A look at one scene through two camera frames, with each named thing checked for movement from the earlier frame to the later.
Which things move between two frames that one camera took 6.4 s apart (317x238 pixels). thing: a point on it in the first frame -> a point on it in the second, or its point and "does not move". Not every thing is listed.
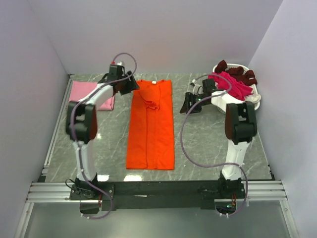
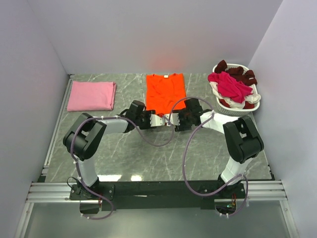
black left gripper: (132, 84) -> (148, 113)
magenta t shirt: (239, 90) does not move
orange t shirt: (150, 144) -> (162, 91)
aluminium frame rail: (263, 191) does not move
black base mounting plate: (148, 195) does not move
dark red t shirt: (247, 78) does not move
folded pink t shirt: (79, 89) does not move
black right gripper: (189, 97) -> (182, 127)
